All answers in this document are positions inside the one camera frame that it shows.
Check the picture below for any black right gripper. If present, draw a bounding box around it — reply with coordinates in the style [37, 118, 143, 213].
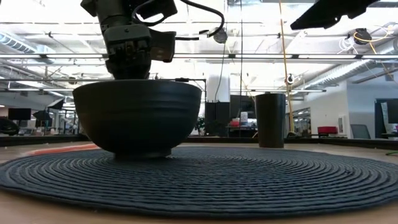
[290, 0, 381, 31]

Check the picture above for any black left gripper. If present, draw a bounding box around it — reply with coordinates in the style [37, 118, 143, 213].
[101, 23, 153, 81]

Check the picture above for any black bowl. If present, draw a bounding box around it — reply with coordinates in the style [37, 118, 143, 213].
[72, 79, 203, 160]

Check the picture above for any orange straw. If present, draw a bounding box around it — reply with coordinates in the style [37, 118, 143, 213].
[23, 142, 101, 157]

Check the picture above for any black cup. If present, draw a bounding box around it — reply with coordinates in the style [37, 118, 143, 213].
[254, 93, 287, 149]

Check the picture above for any long ceiling light bar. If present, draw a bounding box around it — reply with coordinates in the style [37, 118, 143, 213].
[0, 53, 398, 60]

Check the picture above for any black cabinet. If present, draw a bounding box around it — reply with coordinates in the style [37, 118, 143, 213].
[204, 101, 231, 138]

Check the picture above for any red seat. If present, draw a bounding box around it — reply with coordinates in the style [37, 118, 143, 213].
[317, 126, 339, 136]

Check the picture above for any black monitor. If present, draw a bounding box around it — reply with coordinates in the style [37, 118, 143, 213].
[7, 108, 32, 121]

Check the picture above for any grey chair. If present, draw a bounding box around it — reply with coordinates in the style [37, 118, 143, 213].
[350, 123, 372, 140]

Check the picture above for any round dark woven placemat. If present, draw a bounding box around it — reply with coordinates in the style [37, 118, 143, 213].
[0, 146, 398, 218]

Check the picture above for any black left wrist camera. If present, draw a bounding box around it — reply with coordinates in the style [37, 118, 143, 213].
[148, 28, 177, 63]

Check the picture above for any ceiling cable reel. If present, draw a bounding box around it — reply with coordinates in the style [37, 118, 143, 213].
[213, 27, 229, 44]
[354, 27, 373, 45]

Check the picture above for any yellow hanging cable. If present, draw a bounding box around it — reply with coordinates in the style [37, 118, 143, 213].
[278, 0, 296, 134]

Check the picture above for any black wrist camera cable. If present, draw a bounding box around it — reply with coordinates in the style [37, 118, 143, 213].
[132, 0, 225, 41]

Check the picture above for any black aluminium table frame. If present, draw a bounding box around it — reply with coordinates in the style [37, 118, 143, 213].
[0, 133, 398, 151]

